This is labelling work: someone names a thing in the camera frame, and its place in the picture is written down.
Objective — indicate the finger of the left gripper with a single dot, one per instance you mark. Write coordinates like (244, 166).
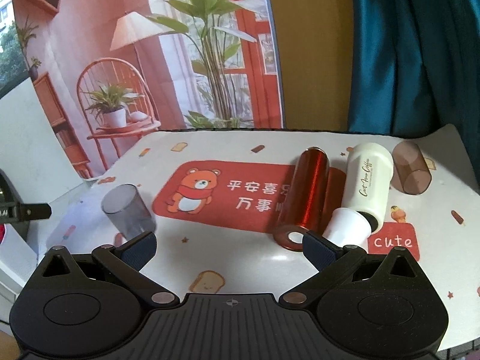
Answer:
(38, 211)

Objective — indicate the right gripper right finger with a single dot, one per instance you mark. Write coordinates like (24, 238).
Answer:
(334, 264)

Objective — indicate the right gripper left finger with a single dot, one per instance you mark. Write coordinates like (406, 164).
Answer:
(123, 265)

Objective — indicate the blue-grey transparent plastic cup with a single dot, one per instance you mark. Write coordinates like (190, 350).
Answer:
(126, 209)

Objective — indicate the white plastic cup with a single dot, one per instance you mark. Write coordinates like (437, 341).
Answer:
(347, 227)

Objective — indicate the brown transparent plastic cup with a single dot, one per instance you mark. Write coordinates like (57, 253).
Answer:
(411, 173)

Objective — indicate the printed living room backdrop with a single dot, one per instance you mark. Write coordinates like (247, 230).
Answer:
(108, 72)

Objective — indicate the red metallic tumbler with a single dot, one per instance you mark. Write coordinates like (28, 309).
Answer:
(301, 211)

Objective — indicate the white coffee tumbler with text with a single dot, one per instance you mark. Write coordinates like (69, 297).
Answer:
(369, 171)

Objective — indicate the teal blue curtain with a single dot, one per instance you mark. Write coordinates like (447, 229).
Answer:
(415, 69)

